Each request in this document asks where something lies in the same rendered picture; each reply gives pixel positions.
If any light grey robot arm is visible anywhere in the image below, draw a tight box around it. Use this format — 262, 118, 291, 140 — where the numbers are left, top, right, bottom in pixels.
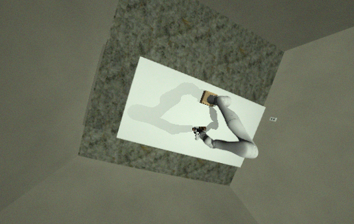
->
201, 95, 259, 158

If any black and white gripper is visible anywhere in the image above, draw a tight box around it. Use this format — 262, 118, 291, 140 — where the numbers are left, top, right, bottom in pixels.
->
194, 127, 206, 140

